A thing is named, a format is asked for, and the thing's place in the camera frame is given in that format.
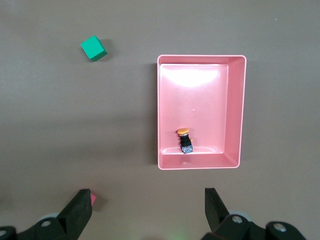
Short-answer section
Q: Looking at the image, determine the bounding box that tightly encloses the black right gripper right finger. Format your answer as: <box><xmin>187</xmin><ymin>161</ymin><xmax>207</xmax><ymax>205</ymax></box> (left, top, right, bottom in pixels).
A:
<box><xmin>201</xmin><ymin>187</ymin><xmax>308</xmax><ymax>240</ymax></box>

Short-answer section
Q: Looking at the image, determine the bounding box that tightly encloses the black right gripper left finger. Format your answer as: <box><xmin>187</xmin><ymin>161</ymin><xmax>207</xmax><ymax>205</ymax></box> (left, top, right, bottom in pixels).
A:
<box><xmin>0</xmin><ymin>188</ymin><xmax>93</xmax><ymax>240</ymax></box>

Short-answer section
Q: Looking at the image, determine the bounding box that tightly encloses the yellow mushroom push button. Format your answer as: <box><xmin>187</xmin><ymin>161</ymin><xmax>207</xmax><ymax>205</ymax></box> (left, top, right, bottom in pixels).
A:
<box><xmin>176</xmin><ymin>127</ymin><xmax>195</xmax><ymax>155</ymax></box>

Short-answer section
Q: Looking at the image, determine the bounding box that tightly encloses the pink foam cube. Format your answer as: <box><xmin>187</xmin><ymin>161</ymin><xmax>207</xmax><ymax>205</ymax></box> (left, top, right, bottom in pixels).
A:
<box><xmin>81</xmin><ymin>187</ymin><xmax>97</xmax><ymax>208</ymax></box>

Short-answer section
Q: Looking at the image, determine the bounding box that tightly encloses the brown table cover mat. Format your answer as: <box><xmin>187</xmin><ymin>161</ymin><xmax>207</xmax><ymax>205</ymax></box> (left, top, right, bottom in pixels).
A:
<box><xmin>0</xmin><ymin>0</ymin><xmax>320</xmax><ymax>240</ymax></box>

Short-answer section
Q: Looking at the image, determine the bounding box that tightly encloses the pink plastic bin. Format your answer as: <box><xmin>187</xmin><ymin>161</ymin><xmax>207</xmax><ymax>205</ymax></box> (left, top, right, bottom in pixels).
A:
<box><xmin>157</xmin><ymin>54</ymin><xmax>248</xmax><ymax>171</ymax></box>

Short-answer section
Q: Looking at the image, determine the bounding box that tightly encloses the green foam cube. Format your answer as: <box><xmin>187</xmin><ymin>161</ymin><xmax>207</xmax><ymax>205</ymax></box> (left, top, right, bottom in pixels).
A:
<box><xmin>80</xmin><ymin>35</ymin><xmax>109</xmax><ymax>62</ymax></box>

